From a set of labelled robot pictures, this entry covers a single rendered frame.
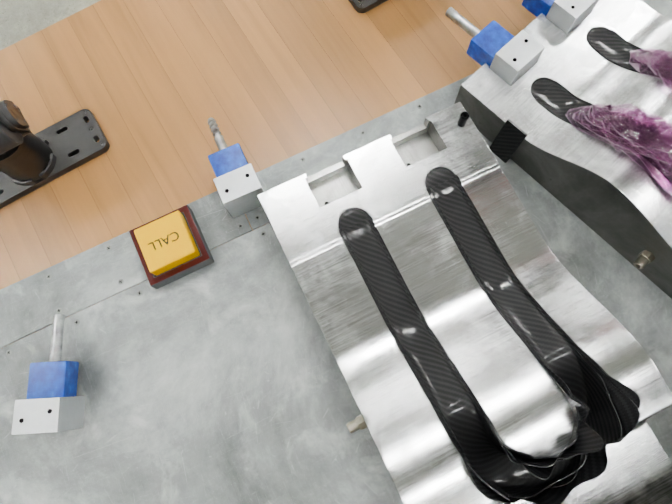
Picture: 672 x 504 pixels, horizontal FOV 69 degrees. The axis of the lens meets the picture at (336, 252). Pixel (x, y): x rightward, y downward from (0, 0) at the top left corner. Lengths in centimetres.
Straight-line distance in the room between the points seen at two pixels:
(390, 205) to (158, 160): 33
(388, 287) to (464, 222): 11
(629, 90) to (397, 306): 39
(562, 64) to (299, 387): 52
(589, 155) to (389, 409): 36
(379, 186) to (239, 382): 28
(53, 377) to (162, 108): 37
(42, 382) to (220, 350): 20
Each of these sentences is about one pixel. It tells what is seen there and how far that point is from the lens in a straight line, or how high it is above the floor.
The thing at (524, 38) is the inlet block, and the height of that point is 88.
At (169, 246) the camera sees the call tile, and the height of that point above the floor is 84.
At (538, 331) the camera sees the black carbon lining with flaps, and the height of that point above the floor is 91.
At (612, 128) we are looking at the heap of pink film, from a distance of 64.
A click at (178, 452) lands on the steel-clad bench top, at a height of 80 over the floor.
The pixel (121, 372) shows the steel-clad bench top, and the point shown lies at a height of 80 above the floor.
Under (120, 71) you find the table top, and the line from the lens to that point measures 81.
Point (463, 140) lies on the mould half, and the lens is 59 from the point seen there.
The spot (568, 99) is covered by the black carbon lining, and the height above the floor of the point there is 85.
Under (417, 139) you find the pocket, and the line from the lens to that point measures 61.
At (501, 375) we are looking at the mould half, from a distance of 50.
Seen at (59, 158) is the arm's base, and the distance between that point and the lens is 77.
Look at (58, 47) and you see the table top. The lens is 87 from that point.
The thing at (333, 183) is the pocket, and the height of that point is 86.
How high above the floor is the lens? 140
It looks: 75 degrees down
